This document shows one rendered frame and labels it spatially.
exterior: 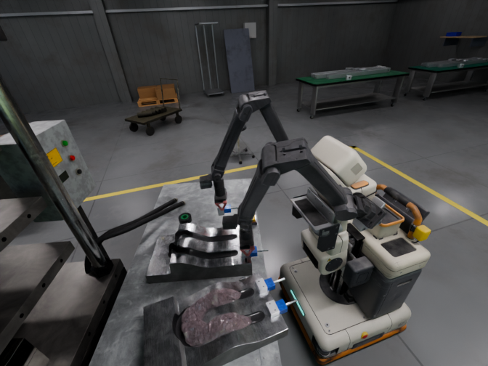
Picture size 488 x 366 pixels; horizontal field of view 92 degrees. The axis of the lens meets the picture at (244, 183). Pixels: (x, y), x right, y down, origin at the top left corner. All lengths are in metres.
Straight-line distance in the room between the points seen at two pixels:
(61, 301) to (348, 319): 1.56
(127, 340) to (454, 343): 2.00
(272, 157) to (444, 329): 1.96
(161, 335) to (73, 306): 0.54
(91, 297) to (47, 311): 0.18
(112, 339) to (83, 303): 0.27
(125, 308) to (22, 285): 0.38
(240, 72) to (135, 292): 8.06
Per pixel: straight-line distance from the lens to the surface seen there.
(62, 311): 1.44
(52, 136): 1.41
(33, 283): 1.24
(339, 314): 1.78
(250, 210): 0.88
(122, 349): 1.19
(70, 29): 9.22
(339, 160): 0.99
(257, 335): 1.03
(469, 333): 2.43
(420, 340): 2.23
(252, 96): 1.03
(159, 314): 1.07
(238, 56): 8.83
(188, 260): 1.16
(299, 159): 0.62
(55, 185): 1.17
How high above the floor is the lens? 1.80
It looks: 33 degrees down
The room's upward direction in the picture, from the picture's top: 3 degrees counter-clockwise
